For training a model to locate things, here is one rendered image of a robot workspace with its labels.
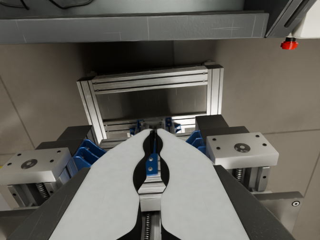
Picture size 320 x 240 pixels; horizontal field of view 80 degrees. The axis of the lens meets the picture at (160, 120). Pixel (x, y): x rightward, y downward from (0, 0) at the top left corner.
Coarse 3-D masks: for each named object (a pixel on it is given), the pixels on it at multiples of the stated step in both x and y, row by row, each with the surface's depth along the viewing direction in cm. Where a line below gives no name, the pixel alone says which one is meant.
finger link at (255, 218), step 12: (216, 168) 9; (228, 180) 8; (228, 192) 7; (240, 192) 7; (240, 204) 7; (252, 204) 7; (240, 216) 6; (252, 216) 6; (264, 216) 6; (252, 228) 6; (264, 228) 6; (276, 228) 6
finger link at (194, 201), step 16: (160, 144) 11; (176, 144) 10; (160, 160) 10; (176, 160) 9; (192, 160) 9; (208, 160) 9; (160, 176) 10; (176, 176) 8; (192, 176) 8; (208, 176) 8; (176, 192) 7; (192, 192) 7; (208, 192) 7; (224, 192) 7; (160, 208) 7; (176, 208) 7; (192, 208) 7; (208, 208) 7; (224, 208) 7; (176, 224) 6; (192, 224) 6; (208, 224) 6; (224, 224) 6; (240, 224) 6
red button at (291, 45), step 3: (288, 39) 48; (291, 39) 47; (294, 39) 47; (282, 42) 49; (285, 42) 48; (288, 42) 47; (291, 42) 47; (294, 42) 47; (282, 45) 48; (285, 45) 48; (288, 45) 47; (291, 45) 47; (294, 45) 47; (297, 45) 48; (282, 48) 49; (285, 48) 48; (288, 48) 48; (291, 48) 48; (294, 48) 48
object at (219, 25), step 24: (0, 24) 33; (24, 24) 33; (48, 24) 33; (72, 24) 33; (96, 24) 33; (120, 24) 33; (144, 24) 33; (168, 24) 33; (192, 24) 33; (216, 24) 33; (240, 24) 33; (264, 24) 33
